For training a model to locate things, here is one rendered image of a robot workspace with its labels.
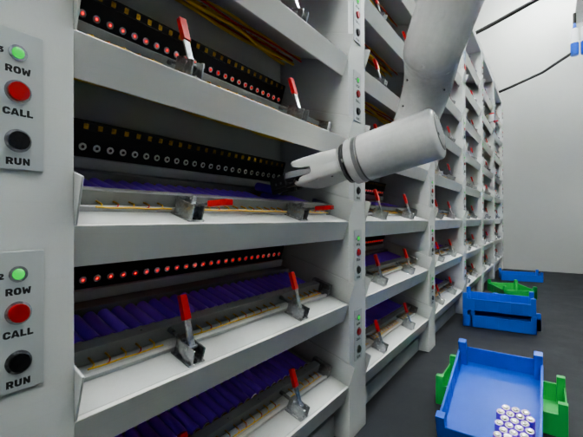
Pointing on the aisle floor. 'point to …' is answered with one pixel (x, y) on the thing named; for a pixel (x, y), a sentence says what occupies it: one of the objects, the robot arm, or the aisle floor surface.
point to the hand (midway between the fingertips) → (283, 185)
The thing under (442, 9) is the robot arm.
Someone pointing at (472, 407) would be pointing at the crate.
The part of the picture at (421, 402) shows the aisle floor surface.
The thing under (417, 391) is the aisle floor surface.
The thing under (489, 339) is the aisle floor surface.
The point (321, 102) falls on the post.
